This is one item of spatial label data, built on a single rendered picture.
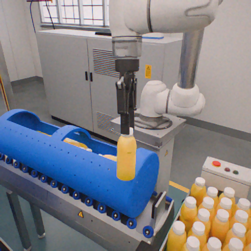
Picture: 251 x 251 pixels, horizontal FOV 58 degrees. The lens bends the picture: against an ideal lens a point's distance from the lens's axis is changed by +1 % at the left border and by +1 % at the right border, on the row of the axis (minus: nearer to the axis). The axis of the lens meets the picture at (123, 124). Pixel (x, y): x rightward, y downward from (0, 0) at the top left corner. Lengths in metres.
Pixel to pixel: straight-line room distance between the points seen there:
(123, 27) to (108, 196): 0.61
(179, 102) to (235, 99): 2.27
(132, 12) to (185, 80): 0.75
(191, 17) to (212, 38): 2.90
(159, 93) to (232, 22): 2.21
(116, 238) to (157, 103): 0.79
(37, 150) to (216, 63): 2.90
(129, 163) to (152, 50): 1.82
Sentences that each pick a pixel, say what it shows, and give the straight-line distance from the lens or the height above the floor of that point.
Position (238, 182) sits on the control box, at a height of 1.08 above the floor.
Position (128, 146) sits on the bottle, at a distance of 0.74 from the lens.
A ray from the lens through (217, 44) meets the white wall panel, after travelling 3.52.
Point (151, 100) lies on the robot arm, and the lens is 1.42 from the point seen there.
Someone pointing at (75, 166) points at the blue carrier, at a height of 1.16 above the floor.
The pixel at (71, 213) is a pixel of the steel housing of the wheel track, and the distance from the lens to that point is 1.21.
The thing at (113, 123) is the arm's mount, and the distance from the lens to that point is 1.50.
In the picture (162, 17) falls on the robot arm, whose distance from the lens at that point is 0.64.
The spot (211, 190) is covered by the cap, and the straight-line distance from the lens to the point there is 1.04.
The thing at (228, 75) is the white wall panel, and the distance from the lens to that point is 3.54.
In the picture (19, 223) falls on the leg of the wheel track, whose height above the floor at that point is 0.33.
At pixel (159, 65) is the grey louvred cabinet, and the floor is 1.23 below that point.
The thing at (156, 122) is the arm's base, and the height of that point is 1.09.
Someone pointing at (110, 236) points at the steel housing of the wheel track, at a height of 0.86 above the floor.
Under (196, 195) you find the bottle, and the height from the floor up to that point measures 1.02.
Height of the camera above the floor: 1.75
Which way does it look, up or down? 27 degrees down
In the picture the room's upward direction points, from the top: straight up
